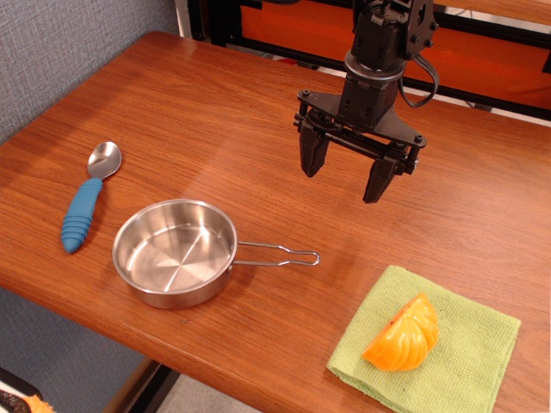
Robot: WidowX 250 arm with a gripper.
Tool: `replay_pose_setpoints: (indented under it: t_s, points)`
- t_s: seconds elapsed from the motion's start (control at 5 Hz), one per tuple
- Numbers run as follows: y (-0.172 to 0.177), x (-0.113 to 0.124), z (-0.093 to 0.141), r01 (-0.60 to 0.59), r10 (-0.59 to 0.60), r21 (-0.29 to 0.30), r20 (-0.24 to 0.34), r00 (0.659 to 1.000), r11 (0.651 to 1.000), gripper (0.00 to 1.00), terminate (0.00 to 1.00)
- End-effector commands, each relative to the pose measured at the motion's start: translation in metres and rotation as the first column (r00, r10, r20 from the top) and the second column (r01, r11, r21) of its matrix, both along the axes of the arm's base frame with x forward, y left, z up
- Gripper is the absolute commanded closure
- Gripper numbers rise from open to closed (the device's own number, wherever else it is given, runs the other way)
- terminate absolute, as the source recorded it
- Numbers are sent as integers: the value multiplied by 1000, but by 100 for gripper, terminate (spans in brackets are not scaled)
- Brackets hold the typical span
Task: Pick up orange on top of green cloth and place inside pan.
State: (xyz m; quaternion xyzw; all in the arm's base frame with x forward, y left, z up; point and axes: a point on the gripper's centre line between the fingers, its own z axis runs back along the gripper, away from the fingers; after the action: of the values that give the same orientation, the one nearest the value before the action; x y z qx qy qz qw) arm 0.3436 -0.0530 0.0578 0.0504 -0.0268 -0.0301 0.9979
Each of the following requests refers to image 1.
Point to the orange panel black frame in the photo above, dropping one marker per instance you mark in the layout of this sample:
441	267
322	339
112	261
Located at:
485	60

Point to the green folded cloth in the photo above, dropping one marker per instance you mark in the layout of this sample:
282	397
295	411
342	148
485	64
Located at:
462	373

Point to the blue handled metal spoon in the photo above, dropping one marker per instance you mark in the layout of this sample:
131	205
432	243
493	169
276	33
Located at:
103	162

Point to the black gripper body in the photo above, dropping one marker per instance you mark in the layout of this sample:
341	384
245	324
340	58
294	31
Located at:
362	118

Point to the stainless steel pan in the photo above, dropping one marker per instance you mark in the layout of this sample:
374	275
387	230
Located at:
179	253

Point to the orange object at corner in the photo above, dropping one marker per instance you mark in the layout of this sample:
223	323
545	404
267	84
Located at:
15	402

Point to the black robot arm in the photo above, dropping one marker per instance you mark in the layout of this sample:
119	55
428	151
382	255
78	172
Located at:
387	35

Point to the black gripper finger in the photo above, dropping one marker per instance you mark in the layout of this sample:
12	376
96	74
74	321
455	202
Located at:
380	176
313	147

